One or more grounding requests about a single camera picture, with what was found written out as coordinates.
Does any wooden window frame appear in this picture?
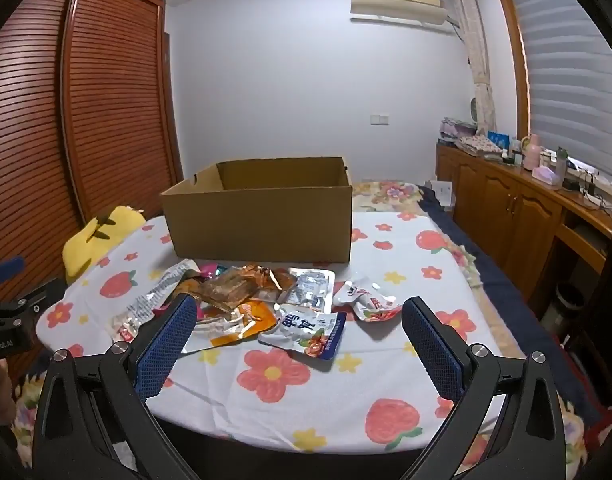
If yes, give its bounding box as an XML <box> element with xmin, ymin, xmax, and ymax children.
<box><xmin>491</xmin><ymin>0</ymin><xmax>532</xmax><ymax>141</ymax></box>

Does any grey window blind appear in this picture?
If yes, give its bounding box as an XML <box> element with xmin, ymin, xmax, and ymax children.
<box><xmin>506</xmin><ymin>0</ymin><xmax>612</xmax><ymax>186</ymax></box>

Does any dark trash bin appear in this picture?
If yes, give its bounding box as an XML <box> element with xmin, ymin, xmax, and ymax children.
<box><xmin>556</xmin><ymin>282</ymin><xmax>585</xmax><ymax>318</ymax></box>

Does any pink tissue box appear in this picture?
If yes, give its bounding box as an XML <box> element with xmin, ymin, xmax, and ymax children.
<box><xmin>532</xmin><ymin>165</ymin><xmax>562</xmax><ymax>188</ymax></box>

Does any clear brown biscuit packet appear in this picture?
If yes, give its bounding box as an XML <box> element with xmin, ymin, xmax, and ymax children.
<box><xmin>198</xmin><ymin>267</ymin><xmax>279</xmax><ymax>311</ymax></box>

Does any orange snack packet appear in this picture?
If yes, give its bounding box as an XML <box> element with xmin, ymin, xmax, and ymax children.
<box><xmin>186</xmin><ymin>300</ymin><xmax>279</xmax><ymax>353</ymax></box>

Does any brown cardboard box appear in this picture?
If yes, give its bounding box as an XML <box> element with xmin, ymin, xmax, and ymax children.
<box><xmin>159</xmin><ymin>156</ymin><xmax>354</xmax><ymax>264</ymax></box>

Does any wooden slatted wardrobe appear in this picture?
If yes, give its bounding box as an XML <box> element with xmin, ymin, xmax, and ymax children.
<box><xmin>0</xmin><ymin>0</ymin><xmax>184</xmax><ymax>381</ymax></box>

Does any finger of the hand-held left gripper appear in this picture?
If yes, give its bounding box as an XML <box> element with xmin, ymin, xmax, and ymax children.
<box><xmin>0</xmin><ymin>256</ymin><xmax>26</xmax><ymax>285</ymax></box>
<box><xmin>0</xmin><ymin>278</ymin><xmax>68</xmax><ymax>319</ymax></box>

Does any white air deflector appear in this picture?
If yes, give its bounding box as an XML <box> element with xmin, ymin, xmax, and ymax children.
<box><xmin>349</xmin><ymin>0</ymin><xmax>454</xmax><ymax>36</ymax></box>

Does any long silver white snack packet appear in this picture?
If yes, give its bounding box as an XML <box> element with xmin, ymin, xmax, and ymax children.
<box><xmin>111</xmin><ymin>260</ymin><xmax>199</xmax><ymax>343</ymax></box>

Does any white blue snack packet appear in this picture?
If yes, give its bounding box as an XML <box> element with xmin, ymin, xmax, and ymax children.
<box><xmin>258</xmin><ymin>304</ymin><xmax>348</xmax><ymax>361</ymax></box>

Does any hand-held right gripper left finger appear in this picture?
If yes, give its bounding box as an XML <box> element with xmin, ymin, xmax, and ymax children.
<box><xmin>33</xmin><ymin>292</ymin><xmax>199</xmax><ymax>480</ymax></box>

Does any yellow plush toy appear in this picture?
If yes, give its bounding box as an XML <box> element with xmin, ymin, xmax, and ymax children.
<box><xmin>62</xmin><ymin>205</ymin><xmax>147</xmax><ymax>281</ymax></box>

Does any wooden cabinet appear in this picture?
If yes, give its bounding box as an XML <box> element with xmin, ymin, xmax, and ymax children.
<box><xmin>435</xmin><ymin>142</ymin><xmax>612</xmax><ymax>316</ymax></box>

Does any white paper bag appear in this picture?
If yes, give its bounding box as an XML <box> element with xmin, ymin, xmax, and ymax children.
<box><xmin>427</xmin><ymin>180</ymin><xmax>457</xmax><ymax>208</ymax></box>

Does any pink thermos bottle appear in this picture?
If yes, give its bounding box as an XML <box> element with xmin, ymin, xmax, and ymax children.
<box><xmin>523</xmin><ymin>134</ymin><xmax>542</xmax><ymax>171</ymax></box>

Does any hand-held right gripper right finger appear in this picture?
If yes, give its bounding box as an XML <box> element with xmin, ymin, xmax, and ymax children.
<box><xmin>401</xmin><ymin>296</ymin><xmax>572</xmax><ymax>480</ymax></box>

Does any white red snack packet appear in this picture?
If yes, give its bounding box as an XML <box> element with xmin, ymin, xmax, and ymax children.
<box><xmin>332</xmin><ymin>280</ymin><xmax>403</xmax><ymax>322</ymax></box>

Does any power strip with cables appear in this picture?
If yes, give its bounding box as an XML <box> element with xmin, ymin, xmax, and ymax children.
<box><xmin>561</xmin><ymin>170</ymin><xmax>612</xmax><ymax>211</ymax></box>

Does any stack of folded cloths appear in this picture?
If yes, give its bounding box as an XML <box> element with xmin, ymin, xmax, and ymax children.
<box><xmin>440</xmin><ymin>117</ymin><xmax>477</xmax><ymax>143</ymax></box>

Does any floral cloth bag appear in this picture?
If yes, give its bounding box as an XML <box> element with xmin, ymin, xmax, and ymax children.
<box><xmin>456</xmin><ymin>135</ymin><xmax>504</xmax><ymax>159</ymax></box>

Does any brown orange snack wrapper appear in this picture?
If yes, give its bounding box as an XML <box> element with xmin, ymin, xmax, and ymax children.
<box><xmin>243</xmin><ymin>262</ymin><xmax>293</xmax><ymax>292</ymax></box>

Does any patterned cream curtain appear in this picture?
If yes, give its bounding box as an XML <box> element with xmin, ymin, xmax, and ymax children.
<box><xmin>446</xmin><ymin>0</ymin><xmax>498</xmax><ymax>137</ymax></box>

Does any dark blue bed cover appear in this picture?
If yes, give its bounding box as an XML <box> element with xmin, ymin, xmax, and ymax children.
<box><xmin>418</xmin><ymin>185</ymin><xmax>607</xmax><ymax>426</ymax></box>

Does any strawberry flower printed blanket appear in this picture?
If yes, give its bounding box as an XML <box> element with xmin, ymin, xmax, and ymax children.
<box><xmin>36</xmin><ymin>210</ymin><xmax>522</xmax><ymax>453</ymax></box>

